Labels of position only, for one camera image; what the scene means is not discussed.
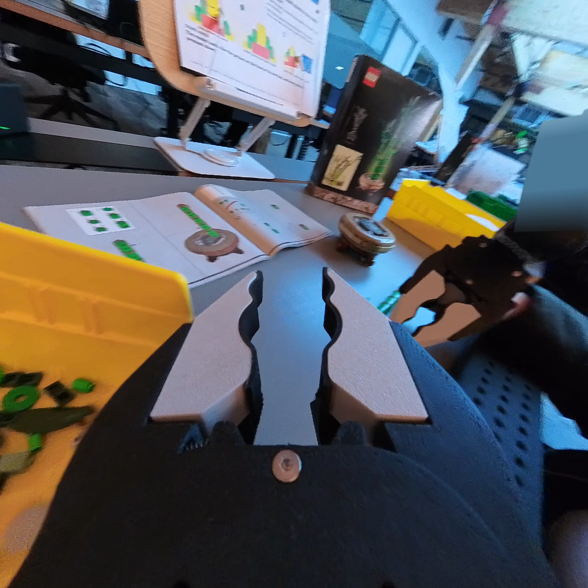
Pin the green brick bamboo stalk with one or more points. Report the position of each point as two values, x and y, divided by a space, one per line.
390 303

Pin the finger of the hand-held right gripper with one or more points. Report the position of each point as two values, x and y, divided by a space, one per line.
418 296
454 324

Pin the dark grey speaker box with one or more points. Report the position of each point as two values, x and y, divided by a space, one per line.
13 110

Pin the green plastic crate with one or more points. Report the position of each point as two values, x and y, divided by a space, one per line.
491 206

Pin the brown round brick base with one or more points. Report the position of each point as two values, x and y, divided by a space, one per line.
367 234

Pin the printed instruction sheet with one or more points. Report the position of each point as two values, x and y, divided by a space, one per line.
257 46

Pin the black office chair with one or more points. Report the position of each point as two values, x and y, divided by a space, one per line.
69 92

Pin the person's right forearm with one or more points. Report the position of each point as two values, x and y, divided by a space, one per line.
551 349

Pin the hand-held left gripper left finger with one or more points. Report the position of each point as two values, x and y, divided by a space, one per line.
206 372

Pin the open instruction booklet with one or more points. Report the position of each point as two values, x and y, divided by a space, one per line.
160 220

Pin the black toy brick set box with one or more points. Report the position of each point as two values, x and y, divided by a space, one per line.
367 138

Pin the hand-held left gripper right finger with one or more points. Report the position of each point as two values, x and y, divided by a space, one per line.
376 372

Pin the black flat pad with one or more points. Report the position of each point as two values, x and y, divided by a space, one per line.
82 154

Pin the grey desk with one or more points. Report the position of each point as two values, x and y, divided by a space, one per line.
294 321

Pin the pile of green toy bricks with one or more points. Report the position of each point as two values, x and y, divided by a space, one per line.
36 413

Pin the person's right hand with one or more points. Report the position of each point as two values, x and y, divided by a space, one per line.
521 305

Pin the yellow plastic bin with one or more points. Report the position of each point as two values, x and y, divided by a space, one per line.
436 216
69 298

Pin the small black toy set box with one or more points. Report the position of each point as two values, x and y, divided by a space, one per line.
487 165

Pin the black studded mat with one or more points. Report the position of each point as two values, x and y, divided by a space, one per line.
500 436

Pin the wooden background desk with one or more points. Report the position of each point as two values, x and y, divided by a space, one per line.
69 23

